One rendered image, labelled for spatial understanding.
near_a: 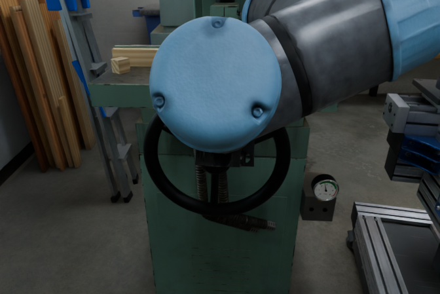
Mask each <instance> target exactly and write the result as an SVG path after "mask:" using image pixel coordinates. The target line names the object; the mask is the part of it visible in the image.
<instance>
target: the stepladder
mask: <svg viewBox="0 0 440 294"><path fill-rule="evenodd" d="M46 5H47V8H48V10H49V11H59V13H60V18H61V20H62V24H63V27H64V31H65V36H66V38H67V42H68V45H69V49H70V52H71V56H72V59H73V61H72V62H71V63H72V64H73V67H74V68H75V71H76V72H77V76H78V80H79V83H80V86H81V90H82V94H83V97H84V101H85V104H86V108H87V111H88V115H89V117H90V122H91V125H92V129H93V131H94V135H95V139H96V143H97V145H98V149H99V152H100V156H101V160H102V163H103V167H104V170H105V174H106V177H107V181H108V184H109V188H110V190H111V194H112V197H111V202H112V203H116V202H117V200H118V199H119V198H120V196H121V194H120V191H118V190H117V186H116V183H115V179H114V177H113V172H112V169H111V165H110V161H112V163H113V167H114V169H115V173H116V175H117V179H118V181H119V185H120V189H121V191H122V195H123V197H124V198H123V199H124V203H128V202H129V201H130V200H131V198H132V197H133V194H132V191H131V190H130V186H129V184H128V180H127V179H128V176H127V174H126V173H125V171H124V167H123V164H122V160H121V159H124V162H125V160H126V161H127V163H128V167H129V170H130V173H131V176H132V181H133V184H134V185H135V184H138V180H139V176H138V174H137V172H136V168H135V166H134V162H133V159H132V156H131V153H130V150H131V149H132V144H128V142H127V140H126V136H125V133H124V130H123V127H122V123H121V121H120V117H119V111H120V107H92V103H91V99H90V93H89V88H88V83H90V82H92V81H93V80H94V79H96V78H98V77H99V76H101V75H103V74H104V73H105V68H106V67H107V62H102V59H101V55H100V52H99V49H98V45H97V42H96V38H95V36H94V32H93V30H92V26H91V23H90V19H91V18H93V17H92V13H91V12H87V10H86V9H88V8H90V2H89V0H46ZM110 117H111V119H110ZM112 120H114V123H115V126H116V129H117V132H118V135H119V139H120V142H121V143H120V144H117V141H116V138H115V134H114V131H113V127H112V124H111V121H112ZM98 121H99V122H98ZM99 123H100V124H99ZM100 126H101V130H102V133H103V136H104V139H105V142H106V145H107V148H108V151H109V154H110V157H109V158H108V155H107V151H106V148H105V143H104V141H103V136H102V134H101V130H100Z"/></svg>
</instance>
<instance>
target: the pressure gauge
mask: <svg viewBox="0 0 440 294"><path fill-rule="evenodd" d="M325 187H326V189H327V192H325ZM311 188H312V190H313V194H314V196H315V197H316V198H317V199H318V200H319V201H320V202H323V201H328V200H332V199H334V198H335V197H336V196H337V195H338V193H339V186H338V184H337V182H336V181H335V178H334V177H333V176H331V175H329V174H321V175H318V176H316V177H315V178H314V179H313V180H312V183H311Z"/></svg>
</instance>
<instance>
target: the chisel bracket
mask: <svg viewBox="0 0 440 294"><path fill-rule="evenodd" d="M210 16H219V17H222V16H225V17H226V18H228V17H231V18H235V19H237V20H238V17H239V16H240V11H239V3H214V4H213V5H212V6H211V7H210Z"/></svg>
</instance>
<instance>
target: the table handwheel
mask: <svg viewBox="0 0 440 294"><path fill-rule="evenodd" d="M162 130H164V131H165V132H167V133H169V134H171V135H173V134H172V133H171V131H170V130H169V128H168V127H167V126H166V125H165V124H164V123H163V122H162V120H161V119H160V117H159V116H158V114H157V112H156V113H155V114H154V115H153V117H152V119H151V121H150V122H149V125H148V127H147V129H146V132H145V137H144V141H143V156H144V160H145V165H146V168H147V171H148V173H149V175H150V177H151V179H152V180H153V183H154V184H155V185H156V187H157V188H158V189H159V190H160V191H161V193H162V194H164V195H165V196H166V197H167V198H168V199H170V200H171V201H172V202H174V203H175V204H177V205H178V206H180V207H182V208H184V209H186V210H189V211H192V212H194V213H199V214H202V215H208V216H217V217H222V216H231V215H238V214H241V213H245V212H247V211H250V210H253V209H255V208H257V207H259V206H260V205H262V204H264V203H265V202H266V201H267V200H268V199H270V198H271V197H272V196H273V195H274V194H275V193H276V191H277V190H278V189H279V188H280V187H281V185H282V183H283V182H284V179H285V177H286V175H287V173H288V170H289V165H290V162H291V146H290V141H289V136H288V133H287V130H286V129H285V126H284V127H282V128H279V129H277V130H275V131H273V132H270V133H268V134H265V135H263V136H261V137H259V138H257V139H255V144H257V143H260V142H262V141H265V140H267V139H270V138H274V142H275V146H276V163H275V166H274V169H273V171H272V174H271V176H270V177H269V179H268V181H267V182H266V183H265V184H264V185H263V186H262V187H261V188H260V189H259V190H258V191H256V192H255V193H253V194H252V195H250V196H248V197H246V198H243V199H241V200H237V201H234V202H227V203H218V192H219V175H220V174H223V173H225V172H226V171H227V170H228V169H229V168H230V167H215V166H204V165H201V166H202V168H203V169H204V170H205V171H206V172H208V173H210V174H211V196H210V202H205V201H201V200H197V199H195V198H193V197H190V196H188V195H186V194H185V193H183V192H181V191H180V190H179V189H178V188H176V187H175V186H174V185H173V184H172V183H171V182H170V180H169V179H168V178H167V177H166V175H165V174H164V172H163V170H162V168H161V165H160V162H159V159H158V140H159V137H160V134H161V131H162ZM173 136H174V135H173ZM174 137H175V136H174Z"/></svg>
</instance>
